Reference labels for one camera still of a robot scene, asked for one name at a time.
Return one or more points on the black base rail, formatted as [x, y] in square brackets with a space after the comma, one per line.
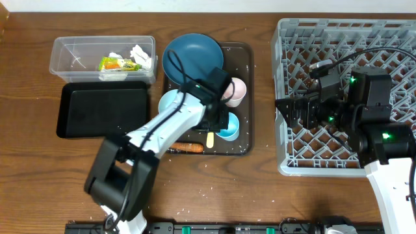
[290, 225]

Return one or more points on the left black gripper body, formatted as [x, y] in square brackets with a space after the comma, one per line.
[220, 121]

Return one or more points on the dark blue plate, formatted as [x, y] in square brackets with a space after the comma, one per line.
[198, 53]

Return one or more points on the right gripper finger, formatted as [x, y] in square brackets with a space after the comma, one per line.
[291, 115]
[289, 104]

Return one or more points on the clear plastic waste bin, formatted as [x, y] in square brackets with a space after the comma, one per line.
[78, 59]

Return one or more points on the dark brown serving tray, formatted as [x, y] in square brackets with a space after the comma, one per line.
[239, 63]

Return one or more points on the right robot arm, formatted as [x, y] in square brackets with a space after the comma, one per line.
[385, 149]

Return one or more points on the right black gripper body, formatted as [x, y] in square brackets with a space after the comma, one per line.
[333, 111]

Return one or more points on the pale yellow plastic spoon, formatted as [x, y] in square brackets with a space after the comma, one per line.
[210, 140]

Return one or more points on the grey dishwasher rack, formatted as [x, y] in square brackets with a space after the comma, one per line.
[299, 42]

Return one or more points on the black rectangular tray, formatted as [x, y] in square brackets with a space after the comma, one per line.
[99, 109]

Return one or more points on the light blue cup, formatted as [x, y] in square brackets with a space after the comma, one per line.
[232, 131]

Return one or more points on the yellow green snack wrapper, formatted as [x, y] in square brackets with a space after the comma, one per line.
[117, 64]

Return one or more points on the light blue rice bowl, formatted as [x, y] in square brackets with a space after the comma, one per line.
[167, 99]

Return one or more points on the white tissue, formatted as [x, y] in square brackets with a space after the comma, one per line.
[138, 56]

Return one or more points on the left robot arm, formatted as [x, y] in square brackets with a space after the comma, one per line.
[123, 173]

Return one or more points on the orange carrot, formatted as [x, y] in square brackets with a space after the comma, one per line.
[186, 146]

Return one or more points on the pink cup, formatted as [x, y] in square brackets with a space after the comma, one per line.
[235, 92]

